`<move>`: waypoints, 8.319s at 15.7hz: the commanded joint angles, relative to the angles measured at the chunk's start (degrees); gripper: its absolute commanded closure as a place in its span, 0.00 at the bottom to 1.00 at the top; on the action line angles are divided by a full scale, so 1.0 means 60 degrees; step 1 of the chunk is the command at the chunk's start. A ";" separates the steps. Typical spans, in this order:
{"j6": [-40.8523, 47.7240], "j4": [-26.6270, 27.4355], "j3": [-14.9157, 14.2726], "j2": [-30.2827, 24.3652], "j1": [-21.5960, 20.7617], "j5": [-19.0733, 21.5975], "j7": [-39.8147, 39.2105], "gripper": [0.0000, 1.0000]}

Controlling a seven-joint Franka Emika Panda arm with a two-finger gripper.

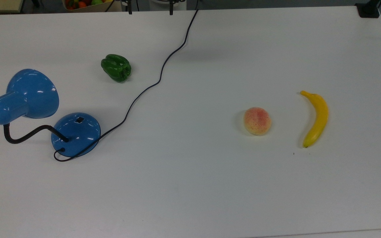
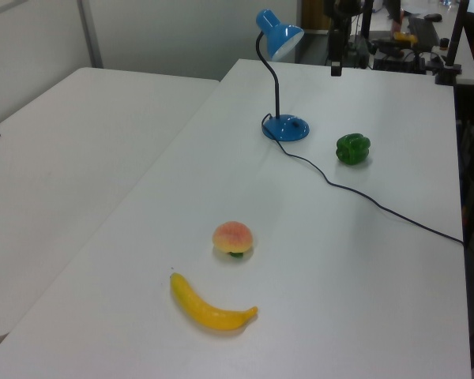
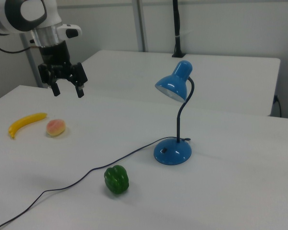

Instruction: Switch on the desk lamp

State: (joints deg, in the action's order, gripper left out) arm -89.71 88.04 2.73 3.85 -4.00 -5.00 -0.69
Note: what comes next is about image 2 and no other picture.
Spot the blue desk lamp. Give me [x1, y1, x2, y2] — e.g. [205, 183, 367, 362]
[254, 8, 311, 142]

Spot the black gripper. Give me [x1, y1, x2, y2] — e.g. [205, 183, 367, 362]
[327, 28, 345, 77]

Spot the black equipment box with cables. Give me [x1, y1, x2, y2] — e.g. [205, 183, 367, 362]
[371, 38, 428, 74]

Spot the grey metal partition post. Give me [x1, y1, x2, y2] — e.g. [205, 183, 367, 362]
[77, 0, 104, 69]

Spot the black lamp power cable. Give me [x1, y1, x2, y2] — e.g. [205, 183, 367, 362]
[261, 113, 465, 246]

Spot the black pole with table clamp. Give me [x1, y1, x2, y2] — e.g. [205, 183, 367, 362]
[434, 0, 470, 87]

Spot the yellow toy banana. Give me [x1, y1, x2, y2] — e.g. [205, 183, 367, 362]
[169, 272, 259, 332]

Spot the black computer keyboard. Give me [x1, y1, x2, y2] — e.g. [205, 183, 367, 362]
[408, 16, 442, 47]

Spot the green toy bell pepper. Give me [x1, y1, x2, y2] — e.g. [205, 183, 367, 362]
[335, 133, 371, 166]

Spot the toy peach with leaf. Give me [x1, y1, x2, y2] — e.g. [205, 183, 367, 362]
[212, 220, 256, 261]

